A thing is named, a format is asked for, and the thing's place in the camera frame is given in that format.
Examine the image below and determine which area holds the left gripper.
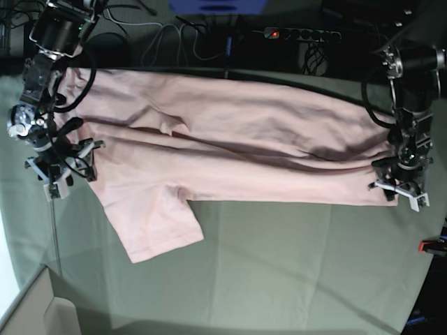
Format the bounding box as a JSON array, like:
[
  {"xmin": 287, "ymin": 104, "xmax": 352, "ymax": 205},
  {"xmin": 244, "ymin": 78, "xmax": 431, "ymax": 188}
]
[{"xmin": 382, "ymin": 155, "xmax": 428, "ymax": 202}]

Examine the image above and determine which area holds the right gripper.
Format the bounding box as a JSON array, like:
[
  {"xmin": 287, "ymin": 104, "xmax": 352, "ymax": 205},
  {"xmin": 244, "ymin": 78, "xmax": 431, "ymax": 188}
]
[{"xmin": 33, "ymin": 137, "xmax": 97, "ymax": 181}]

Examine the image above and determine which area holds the pink t-shirt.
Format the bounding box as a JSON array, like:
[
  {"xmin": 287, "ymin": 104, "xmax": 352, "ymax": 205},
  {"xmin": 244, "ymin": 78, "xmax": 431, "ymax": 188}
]
[{"xmin": 71, "ymin": 70, "xmax": 390, "ymax": 263}]

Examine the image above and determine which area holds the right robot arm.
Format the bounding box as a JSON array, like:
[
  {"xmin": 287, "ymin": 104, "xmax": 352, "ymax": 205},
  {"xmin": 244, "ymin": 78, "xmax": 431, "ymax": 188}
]
[{"xmin": 7, "ymin": 1, "xmax": 106, "ymax": 184}]

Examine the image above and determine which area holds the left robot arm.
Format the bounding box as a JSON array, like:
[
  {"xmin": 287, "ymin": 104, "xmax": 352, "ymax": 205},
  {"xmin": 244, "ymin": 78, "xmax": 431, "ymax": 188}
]
[{"xmin": 361, "ymin": 44, "xmax": 446, "ymax": 206}]

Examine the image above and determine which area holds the red black clamp right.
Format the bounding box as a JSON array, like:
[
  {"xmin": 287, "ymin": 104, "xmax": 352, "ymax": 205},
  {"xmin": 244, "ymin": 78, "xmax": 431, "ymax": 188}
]
[{"xmin": 418, "ymin": 226, "xmax": 446, "ymax": 257}]

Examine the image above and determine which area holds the red black clamp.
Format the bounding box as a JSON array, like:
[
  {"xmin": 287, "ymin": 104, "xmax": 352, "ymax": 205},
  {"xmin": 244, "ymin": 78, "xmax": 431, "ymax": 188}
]
[
  {"xmin": 223, "ymin": 35, "xmax": 233, "ymax": 79},
  {"xmin": 418, "ymin": 226, "xmax": 446, "ymax": 257}
]

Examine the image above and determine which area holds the black round stool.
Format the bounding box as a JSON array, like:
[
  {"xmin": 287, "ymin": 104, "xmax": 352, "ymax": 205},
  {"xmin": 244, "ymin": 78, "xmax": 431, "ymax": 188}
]
[{"xmin": 86, "ymin": 32, "xmax": 131, "ymax": 68}]

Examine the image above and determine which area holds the white cardboard box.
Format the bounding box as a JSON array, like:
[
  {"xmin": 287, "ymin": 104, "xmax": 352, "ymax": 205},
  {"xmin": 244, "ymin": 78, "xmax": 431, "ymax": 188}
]
[{"xmin": 1, "ymin": 265, "xmax": 82, "ymax": 335}]

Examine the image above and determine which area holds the blue plastic box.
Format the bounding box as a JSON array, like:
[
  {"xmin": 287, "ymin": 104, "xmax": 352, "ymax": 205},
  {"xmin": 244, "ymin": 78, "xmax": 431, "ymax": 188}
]
[{"xmin": 168, "ymin": 0, "xmax": 268, "ymax": 15}]

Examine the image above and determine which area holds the red black clamp middle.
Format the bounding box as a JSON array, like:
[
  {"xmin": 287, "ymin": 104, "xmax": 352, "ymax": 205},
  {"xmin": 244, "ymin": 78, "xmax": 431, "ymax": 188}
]
[{"xmin": 223, "ymin": 35, "xmax": 233, "ymax": 79}]

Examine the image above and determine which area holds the black power strip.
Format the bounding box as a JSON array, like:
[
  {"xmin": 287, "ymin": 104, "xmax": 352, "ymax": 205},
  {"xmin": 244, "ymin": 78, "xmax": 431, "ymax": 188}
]
[{"xmin": 262, "ymin": 27, "xmax": 342, "ymax": 44}]

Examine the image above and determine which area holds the white cable on floor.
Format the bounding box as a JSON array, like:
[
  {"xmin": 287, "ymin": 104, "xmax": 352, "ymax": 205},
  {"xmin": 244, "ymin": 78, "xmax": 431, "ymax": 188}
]
[{"xmin": 101, "ymin": 0, "xmax": 228, "ymax": 68}]

